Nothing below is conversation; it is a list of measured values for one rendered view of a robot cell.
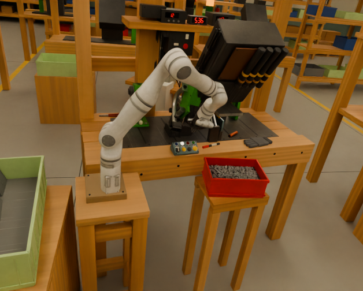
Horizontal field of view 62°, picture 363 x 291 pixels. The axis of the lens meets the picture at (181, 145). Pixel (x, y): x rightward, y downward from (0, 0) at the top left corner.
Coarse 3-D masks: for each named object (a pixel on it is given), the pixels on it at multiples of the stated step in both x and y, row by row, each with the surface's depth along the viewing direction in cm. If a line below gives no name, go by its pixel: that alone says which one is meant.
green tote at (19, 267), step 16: (0, 160) 142; (16, 160) 145; (32, 160) 147; (16, 176) 149; (32, 176) 151; (32, 224) 109; (32, 240) 105; (0, 256) 96; (16, 256) 97; (32, 256) 105; (0, 272) 99; (16, 272) 101; (32, 272) 104; (0, 288) 102; (16, 288) 105
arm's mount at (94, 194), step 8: (88, 176) 150; (96, 176) 150; (88, 184) 144; (96, 184) 145; (120, 184) 147; (88, 192) 139; (96, 192) 140; (104, 192) 140; (120, 192) 142; (88, 200) 137; (96, 200) 138; (104, 200) 140; (112, 200) 141
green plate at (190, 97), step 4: (188, 88) 188; (192, 88) 183; (184, 92) 192; (188, 92) 187; (192, 92) 182; (196, 92) 184; (184, 96) 191; (188, 96) 186; (192, 96) 183; (196, 96) 186; (184, 100) 190; (188, 100) 185; (192, 100) 186; (196, 100) 187; (200, 100) 188; (180, 104) 195; (184, 104) 190; (188, 104) 185; (192, 104) 187; (196, 104) 188
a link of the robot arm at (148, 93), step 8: (176, 48) 113; (168, 56) 112; (176, 56) 110; (184, 56) 111; (160, 64) 115; (168, 64) 111; (152, 72) 117; (160, 72) 116; (168, 72) 119; (152, 80) 117; (160, 80) 118; (144, 88) 117; (152, 88) 117; (160, 88) 120; (144, 96) 117; (152, 96) 118; (144, 104) 118; (152, 104) 119
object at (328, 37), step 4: (324, 32) 1018; (328, 32) 1023; (332, 32) 1026; (336, 32) 1029; (340, 32) 1032; (324, 36) 1025; (328, 36) 1030; (332, 36) 1033; (320, 40) 1022; (324, 40) 1034; (328, 40) 1037; (332, 40) 1040; (324, 44) 996; (328, 44) 1000; (332, 44) 1002; (320, 56) 1013; (324, 56) 1016; (328, 56) 1020; (332, 56) 1026; (336, 56) 1035
